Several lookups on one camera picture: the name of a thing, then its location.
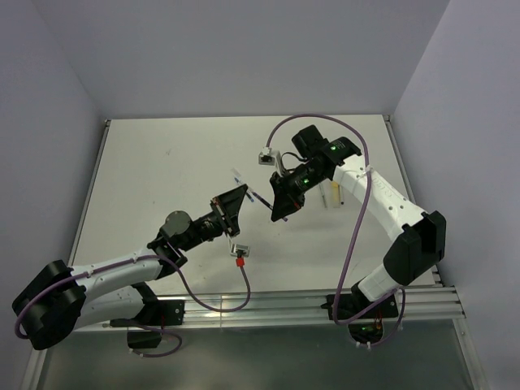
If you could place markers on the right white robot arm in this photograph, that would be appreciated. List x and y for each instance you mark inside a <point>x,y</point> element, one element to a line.
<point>418,237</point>

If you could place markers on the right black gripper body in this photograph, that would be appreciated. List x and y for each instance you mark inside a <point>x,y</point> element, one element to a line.
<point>289,185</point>

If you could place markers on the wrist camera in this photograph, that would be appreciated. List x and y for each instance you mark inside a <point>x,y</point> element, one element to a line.
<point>239,252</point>
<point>268,157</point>

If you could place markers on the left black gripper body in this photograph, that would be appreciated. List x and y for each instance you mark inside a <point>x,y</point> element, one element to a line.
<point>218,208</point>

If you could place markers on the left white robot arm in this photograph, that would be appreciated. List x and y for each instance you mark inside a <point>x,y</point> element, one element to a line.
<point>62,298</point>

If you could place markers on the aluminium rail frame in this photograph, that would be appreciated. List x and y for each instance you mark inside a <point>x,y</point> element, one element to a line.
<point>279,337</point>

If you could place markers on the yellow highlighter pen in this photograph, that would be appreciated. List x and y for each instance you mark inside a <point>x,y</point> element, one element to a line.
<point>335,195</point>

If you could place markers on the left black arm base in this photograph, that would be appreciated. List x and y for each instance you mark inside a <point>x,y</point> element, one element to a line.
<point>153,324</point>

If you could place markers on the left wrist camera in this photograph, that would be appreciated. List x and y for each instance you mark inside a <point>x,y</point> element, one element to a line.
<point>239,252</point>

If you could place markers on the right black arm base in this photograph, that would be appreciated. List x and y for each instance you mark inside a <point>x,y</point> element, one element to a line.
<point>373,333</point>

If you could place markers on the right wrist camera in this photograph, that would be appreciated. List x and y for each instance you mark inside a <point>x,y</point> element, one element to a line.
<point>268,157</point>

